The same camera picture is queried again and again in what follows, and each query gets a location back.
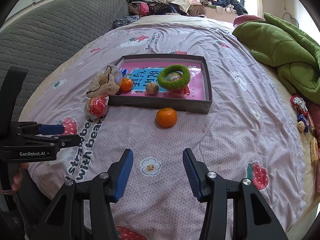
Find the orange mandarin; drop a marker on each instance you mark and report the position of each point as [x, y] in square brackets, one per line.
[166, 117]
[126, 85]

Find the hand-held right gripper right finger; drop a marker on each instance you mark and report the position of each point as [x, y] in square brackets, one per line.
[192, 175]

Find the yellow snack bar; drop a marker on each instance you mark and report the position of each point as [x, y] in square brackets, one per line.
[314, 150]

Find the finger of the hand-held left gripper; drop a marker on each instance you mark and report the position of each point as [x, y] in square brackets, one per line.
[67, 141]
[50, 129]

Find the dark patterned cloth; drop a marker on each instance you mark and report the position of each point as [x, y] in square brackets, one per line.
[125, 21]

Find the red snack bag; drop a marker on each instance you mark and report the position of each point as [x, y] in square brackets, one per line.
[180, 91]

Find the small round nut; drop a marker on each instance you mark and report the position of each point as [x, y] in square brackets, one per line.
[301, 126]

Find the pile of clothes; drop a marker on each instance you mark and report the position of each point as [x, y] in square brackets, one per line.
[150, 2]

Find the printed pink bedsheet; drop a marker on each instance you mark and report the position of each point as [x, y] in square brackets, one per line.
[225, 135]

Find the beige mesh scrunchie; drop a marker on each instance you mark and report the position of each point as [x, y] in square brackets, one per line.
[105, 82]

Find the blue cookie packet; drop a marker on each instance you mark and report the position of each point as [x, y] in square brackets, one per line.
[124, 72]

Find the grey quilted headboard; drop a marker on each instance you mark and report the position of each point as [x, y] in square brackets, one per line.
[50, 37]

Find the walnut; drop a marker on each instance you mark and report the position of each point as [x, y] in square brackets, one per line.
[152, 88]

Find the person's left hand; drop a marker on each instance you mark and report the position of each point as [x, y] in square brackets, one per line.
[18, 180]

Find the blue wrapped candy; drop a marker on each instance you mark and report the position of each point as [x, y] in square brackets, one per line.
[302, 118]

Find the grey cardboard box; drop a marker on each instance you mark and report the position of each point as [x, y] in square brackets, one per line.
[160, 105]

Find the wrapped toy egg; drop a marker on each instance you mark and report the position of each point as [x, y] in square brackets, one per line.
[96, 106]

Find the clothes on window sill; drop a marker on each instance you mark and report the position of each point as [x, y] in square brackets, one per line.
[217, 0]

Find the pink and blue book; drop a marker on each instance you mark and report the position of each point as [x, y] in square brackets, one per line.
[197, 85]

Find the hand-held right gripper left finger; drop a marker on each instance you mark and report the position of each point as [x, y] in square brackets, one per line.
[123, 175]

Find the green blanket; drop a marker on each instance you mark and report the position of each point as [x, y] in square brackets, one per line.
[282, 50]

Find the red shiny candy packet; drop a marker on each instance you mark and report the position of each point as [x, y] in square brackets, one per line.
[298, 103]

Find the small dark brown lump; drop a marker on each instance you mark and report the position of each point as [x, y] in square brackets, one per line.
[119, 93]

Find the pink pillow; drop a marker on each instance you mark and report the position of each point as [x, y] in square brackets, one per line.
[246, 20]

